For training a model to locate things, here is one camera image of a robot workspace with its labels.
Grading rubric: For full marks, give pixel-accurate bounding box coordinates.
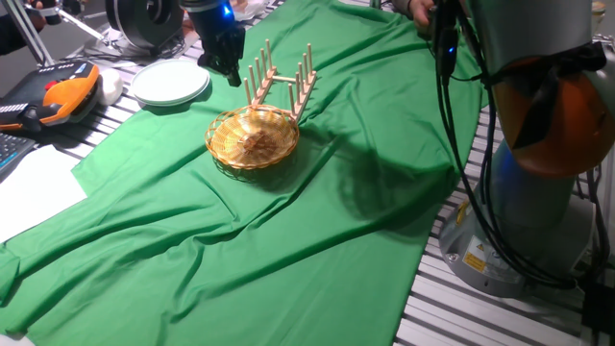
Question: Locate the black round fan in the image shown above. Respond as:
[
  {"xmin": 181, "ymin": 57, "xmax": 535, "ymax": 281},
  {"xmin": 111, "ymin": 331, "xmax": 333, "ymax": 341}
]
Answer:
[{"xmin": 104, "ymin": 0, "xmax": 186, "ymax": 52}]

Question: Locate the wooden dish rack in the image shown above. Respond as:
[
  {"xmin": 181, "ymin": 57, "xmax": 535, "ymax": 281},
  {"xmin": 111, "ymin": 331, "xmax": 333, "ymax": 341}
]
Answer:
[{"xmin": 242, "ymin": 38, "xmax": 318, "ymax": 124}]

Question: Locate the green cloth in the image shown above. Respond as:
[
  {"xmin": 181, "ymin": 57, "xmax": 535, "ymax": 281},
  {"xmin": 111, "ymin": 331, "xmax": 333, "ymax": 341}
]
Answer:
[{"xmin": 0, "ymin": 0, "xmax": 494, "ymax": 346}]

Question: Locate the grey tripod leg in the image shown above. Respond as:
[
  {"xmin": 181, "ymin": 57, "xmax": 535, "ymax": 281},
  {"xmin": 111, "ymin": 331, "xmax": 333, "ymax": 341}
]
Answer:
[
  {"xmin": 4, "ymin": 0, "xmax": 55, "ymax": 67},
  {"xmin": 55, "ymin": 2, "xmax": 119, "ymax": 49}
]

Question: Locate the white paper sheet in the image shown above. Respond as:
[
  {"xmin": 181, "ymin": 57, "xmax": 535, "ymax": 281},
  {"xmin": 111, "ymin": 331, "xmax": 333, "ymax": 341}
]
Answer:
[{"xmin": 0, "ymin": 143, "xmax": 88, "ymax": 244}]

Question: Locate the dark sleeved forearm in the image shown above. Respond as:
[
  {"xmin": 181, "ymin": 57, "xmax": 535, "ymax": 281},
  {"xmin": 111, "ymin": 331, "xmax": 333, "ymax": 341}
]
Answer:
[{"xmin": 0, "ymin": 12, "xmax": 47, "ymax": 55}]

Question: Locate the hand with brown sleeve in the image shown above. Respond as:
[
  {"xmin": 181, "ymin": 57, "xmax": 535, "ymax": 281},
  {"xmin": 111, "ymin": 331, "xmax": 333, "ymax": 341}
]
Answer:
[{"xmin": 408, "ymin": 0, "xmax": 436, "ymax": 35}]

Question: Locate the white round plate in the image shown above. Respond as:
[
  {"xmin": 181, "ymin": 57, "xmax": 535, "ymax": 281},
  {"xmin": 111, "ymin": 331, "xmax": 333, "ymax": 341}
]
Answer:
[{"xmin": 130, "ymin": 58, "xmax": 211, "ymax": 108}]

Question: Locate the black computer keyboard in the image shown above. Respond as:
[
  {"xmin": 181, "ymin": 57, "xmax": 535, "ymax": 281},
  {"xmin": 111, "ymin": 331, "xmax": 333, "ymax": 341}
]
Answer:
[{"xmin": 0, "ymin": 132, "xmax": 37, "ymax": 180}]

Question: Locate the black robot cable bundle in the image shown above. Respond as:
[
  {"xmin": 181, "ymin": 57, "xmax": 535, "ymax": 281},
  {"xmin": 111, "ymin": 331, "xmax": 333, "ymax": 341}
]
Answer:
[{"xmin": 430, "ymin": 0, "xmax": 611, "ymax": 294}]

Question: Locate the clear bag with yellow items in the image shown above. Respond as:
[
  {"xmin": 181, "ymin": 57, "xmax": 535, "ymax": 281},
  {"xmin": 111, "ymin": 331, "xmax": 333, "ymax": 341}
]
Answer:
[{"xmin": 230, "ymin": 0, "xmax": 268, "ymax": 21}]

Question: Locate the orange wicker basket dish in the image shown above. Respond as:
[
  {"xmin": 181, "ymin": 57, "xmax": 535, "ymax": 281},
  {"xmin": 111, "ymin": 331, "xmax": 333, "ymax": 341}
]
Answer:
[{"xmin": 204, "ymin": 104, "xmax": 301, "ymax": 171}]

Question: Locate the orange black teach pendant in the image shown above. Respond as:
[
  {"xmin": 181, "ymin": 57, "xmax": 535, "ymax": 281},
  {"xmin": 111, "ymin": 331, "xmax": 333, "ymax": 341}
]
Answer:
[{"xmin": 0, "ymin": 61, "xmax": 102, "ymax": 134}]

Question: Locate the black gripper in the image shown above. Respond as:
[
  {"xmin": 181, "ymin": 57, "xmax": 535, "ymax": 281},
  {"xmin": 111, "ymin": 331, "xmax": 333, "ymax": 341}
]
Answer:
[{"xmin": 189, "ymin": 4, "xmax": 246, "ymax": 87}]

